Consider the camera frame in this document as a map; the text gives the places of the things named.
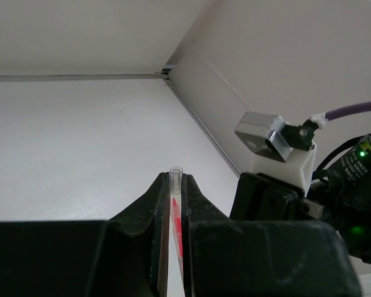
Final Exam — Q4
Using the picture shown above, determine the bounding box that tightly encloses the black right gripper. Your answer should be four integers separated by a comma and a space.
230, 134, 371, 264

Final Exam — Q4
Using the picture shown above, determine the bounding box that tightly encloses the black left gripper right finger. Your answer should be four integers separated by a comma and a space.
181, 174, 360, 296

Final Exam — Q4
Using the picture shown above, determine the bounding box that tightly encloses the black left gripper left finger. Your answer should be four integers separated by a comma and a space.
0, 173, 170, 296

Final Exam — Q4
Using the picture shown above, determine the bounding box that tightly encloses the pink clear pen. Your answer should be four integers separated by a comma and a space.
170, 194, 184, 279

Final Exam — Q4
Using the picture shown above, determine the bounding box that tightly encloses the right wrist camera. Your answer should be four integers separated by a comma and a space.
234, 111, 317, 193

